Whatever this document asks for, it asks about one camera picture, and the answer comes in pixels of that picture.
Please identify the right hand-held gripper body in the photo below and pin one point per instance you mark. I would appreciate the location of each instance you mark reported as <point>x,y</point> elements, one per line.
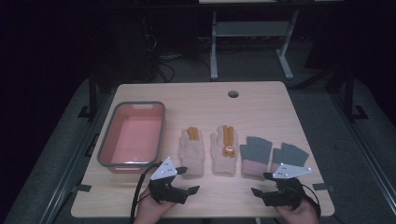
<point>288,193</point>

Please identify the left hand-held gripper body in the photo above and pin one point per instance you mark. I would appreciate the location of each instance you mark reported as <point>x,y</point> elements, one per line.
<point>165,189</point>

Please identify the beige knit glove orange fingers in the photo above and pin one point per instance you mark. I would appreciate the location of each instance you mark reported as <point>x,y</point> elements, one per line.
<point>191,152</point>

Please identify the grey and pink fingerless glove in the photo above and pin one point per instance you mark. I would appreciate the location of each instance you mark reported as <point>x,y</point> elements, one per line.
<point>255,151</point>
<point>291,154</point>

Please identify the beige knit glove bear patch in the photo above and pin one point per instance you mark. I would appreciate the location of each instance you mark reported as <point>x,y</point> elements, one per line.
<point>222,161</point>

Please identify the pink plastic basin grey rim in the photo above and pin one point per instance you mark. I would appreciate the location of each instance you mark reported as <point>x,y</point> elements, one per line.
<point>137,140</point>

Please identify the person's right hand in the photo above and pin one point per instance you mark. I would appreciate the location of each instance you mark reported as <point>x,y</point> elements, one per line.
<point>299,214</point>

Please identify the person's left hand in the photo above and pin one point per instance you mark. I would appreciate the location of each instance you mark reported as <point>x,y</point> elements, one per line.
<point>152,211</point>

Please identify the grey tape strip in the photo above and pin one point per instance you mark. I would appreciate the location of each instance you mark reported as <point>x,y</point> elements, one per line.
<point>81,188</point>
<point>323,187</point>

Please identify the black metal stand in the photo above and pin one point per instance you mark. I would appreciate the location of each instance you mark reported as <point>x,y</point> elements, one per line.
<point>350,93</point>
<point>92,93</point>

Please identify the white metal desk frame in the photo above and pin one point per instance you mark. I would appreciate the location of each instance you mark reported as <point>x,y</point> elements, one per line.
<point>249,28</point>

